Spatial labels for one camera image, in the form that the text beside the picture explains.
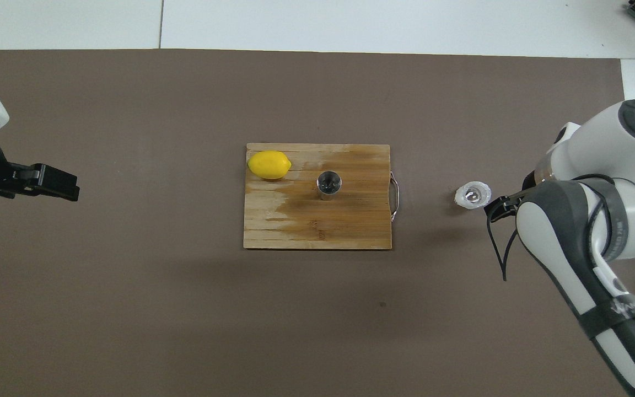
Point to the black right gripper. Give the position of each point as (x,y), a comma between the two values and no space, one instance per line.
(530,181)

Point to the clear faceted glass cup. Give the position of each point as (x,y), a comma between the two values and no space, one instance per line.
(473,194)

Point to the metal double jigger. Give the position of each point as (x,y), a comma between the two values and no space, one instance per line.
(329,183)

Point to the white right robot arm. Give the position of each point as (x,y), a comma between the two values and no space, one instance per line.
(571,231)

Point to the wooden cutting board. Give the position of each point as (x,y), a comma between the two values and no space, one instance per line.
(323,220)

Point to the brown table mat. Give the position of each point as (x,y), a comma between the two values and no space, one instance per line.
(317,320)

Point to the yellow lemon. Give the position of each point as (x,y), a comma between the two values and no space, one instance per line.
(269,165)

